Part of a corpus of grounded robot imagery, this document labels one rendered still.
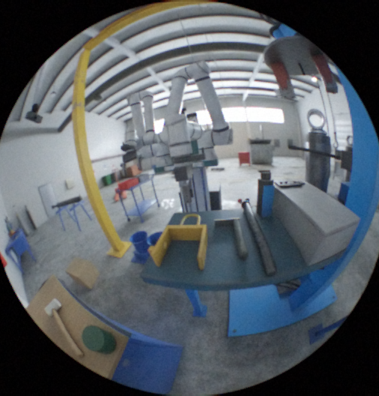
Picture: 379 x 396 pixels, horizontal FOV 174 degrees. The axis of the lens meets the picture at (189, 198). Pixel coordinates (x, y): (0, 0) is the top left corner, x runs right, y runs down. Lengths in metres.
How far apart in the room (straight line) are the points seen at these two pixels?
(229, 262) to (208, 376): 1.22
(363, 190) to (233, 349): 1.39
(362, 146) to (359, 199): 0.23
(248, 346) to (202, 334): 0.45
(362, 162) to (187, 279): 0.84
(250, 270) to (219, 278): 0.09
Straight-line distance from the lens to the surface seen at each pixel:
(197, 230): 0.45
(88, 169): 2.04
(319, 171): 1.00
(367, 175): 0.74
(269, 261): 0.37
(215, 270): 0.38
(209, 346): 1.38
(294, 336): 1.57
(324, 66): 1.20
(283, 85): 1.18
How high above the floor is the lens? 1.38
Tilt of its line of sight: 22 degrees down
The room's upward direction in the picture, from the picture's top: 10 degrees counter-clockwise
